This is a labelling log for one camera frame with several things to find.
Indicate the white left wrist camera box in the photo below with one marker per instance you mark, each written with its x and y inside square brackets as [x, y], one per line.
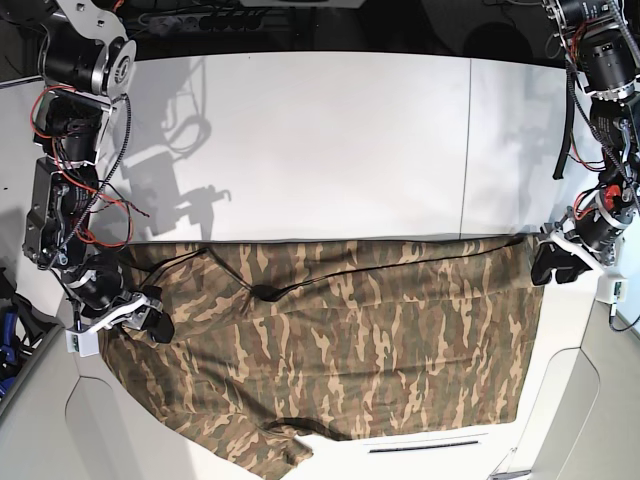
[612, 288]

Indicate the blue and black equipment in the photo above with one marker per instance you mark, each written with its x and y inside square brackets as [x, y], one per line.
[23, 328]

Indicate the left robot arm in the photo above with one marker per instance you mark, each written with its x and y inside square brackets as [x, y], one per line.
[602, 86]

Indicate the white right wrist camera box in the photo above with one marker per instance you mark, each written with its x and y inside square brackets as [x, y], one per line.
[84, 343]

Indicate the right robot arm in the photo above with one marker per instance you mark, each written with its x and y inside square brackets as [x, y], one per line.
[86, 61]

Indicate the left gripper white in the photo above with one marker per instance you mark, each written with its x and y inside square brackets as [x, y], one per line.
[561, 256]

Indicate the camouflage T-shirt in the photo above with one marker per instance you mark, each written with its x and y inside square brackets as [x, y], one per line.
[347, 340]

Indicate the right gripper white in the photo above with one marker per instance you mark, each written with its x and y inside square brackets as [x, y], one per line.
[140, 310]

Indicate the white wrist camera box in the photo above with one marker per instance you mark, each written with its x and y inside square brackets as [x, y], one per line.
[612, 288]
[84, 343]

